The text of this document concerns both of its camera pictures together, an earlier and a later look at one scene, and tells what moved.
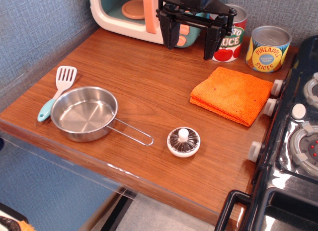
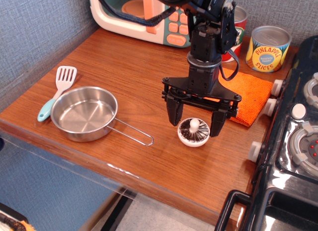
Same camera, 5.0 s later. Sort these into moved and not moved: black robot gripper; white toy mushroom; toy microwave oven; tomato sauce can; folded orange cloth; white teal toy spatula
Moved: white toy mushroom; black robot gripper
Not moved: toy microwave oven; white teal toy spatula; tomato sauce can; folded orange cloth
